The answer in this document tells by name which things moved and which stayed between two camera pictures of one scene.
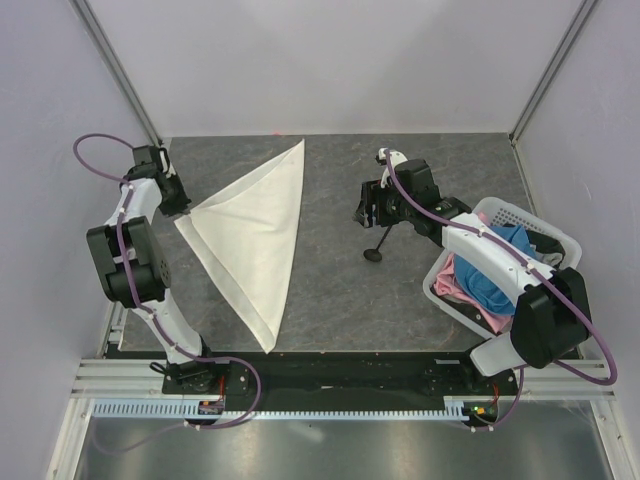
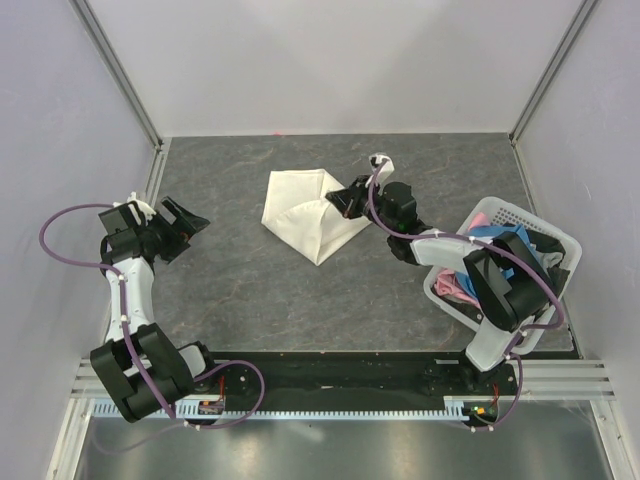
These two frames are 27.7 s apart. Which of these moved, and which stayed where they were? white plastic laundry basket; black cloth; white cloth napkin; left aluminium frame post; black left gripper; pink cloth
Moved: white cloth napkin; black left gripper
Stayed: left aluminium frame post; white plastic laundry basket; black cloth; pink cloth
